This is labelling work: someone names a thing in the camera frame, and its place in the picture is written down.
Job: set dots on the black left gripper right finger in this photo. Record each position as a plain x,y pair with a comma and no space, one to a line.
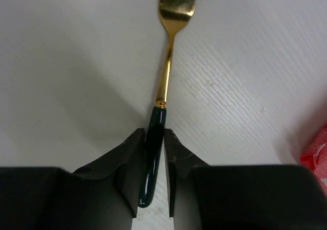
202,196

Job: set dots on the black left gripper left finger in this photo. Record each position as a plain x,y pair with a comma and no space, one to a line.
108,188

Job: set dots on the red white checkered cloth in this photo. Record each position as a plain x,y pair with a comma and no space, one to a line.
314,158

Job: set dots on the gold fork green handle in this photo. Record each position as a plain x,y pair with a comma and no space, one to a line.
174,16

